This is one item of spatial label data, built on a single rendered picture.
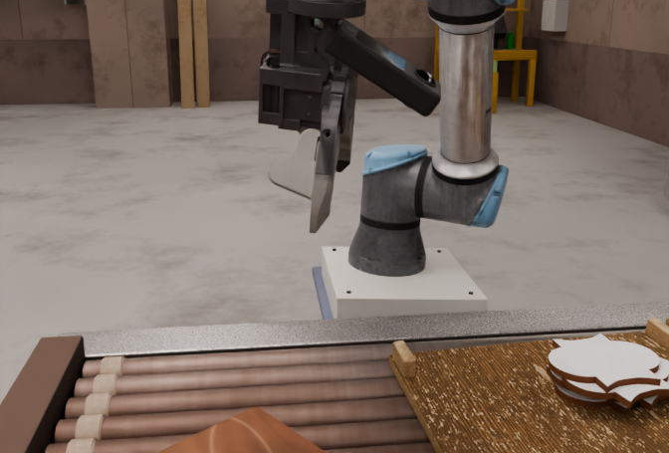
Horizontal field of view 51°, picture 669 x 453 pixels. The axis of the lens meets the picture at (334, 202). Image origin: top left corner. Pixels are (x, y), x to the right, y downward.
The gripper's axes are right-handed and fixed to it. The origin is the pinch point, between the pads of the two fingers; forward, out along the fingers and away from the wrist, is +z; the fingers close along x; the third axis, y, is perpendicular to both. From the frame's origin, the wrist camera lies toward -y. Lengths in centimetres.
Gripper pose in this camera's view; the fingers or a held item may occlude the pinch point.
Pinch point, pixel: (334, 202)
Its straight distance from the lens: 70.6
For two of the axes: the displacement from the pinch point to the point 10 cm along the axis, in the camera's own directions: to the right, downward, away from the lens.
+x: -1.7, 4.2, -8.9
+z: -0.7, 9.0, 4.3
